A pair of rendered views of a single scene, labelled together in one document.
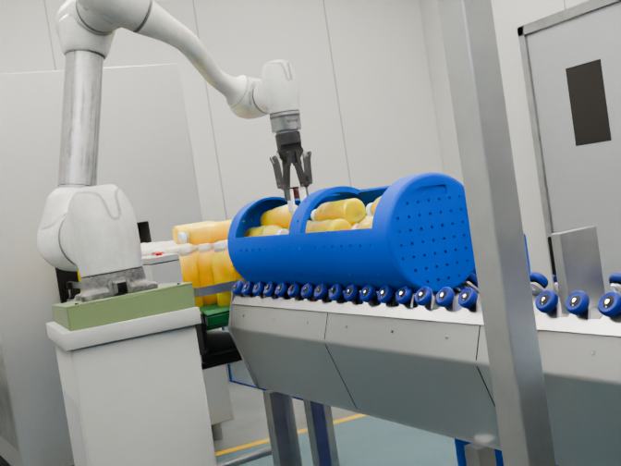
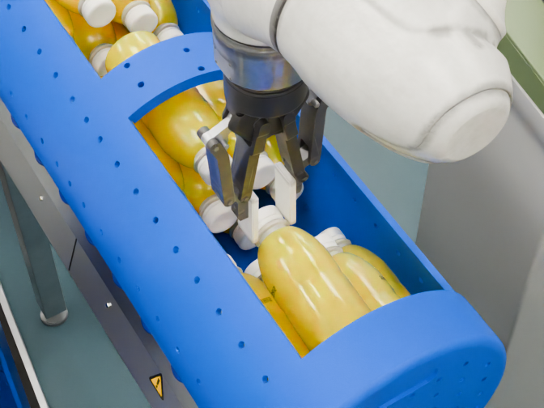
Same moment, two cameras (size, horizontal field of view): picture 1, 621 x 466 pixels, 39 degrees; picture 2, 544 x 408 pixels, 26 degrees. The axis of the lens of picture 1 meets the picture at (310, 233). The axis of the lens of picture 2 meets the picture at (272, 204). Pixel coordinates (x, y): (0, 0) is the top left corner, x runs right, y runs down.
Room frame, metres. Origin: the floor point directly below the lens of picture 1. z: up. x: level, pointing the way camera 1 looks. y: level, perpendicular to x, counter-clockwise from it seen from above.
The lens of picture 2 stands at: (3.30, 0.01, 2.15)
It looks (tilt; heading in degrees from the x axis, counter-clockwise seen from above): 53 degrees down; 178
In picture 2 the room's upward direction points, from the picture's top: straight up
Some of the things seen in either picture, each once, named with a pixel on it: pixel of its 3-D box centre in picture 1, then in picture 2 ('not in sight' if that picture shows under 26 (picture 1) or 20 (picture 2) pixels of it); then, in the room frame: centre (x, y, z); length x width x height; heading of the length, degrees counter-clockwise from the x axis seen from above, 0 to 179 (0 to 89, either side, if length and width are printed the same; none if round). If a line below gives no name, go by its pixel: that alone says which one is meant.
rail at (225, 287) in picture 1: (255, 280); not in sight; (2.91, 0.21, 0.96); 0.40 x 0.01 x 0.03; 120
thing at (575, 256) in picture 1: (576, 269); not in sight; (1.68, -0.50, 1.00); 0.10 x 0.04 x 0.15; 120
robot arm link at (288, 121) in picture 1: (286, 123); (265, 36); (2.59, 0.02, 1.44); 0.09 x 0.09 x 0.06
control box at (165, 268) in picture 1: (155, 270); not in sight; (2.87, 0.52, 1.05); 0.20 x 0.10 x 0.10; 30
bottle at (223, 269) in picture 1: (224, 275); not in sight; (2.90, 0.31, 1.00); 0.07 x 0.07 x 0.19
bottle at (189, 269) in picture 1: (188, 279); not in sight; (2.97, 0.43, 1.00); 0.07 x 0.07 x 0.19
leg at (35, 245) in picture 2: not in sight; (30, 229); (1.96, -0.42, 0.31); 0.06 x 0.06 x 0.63; 30
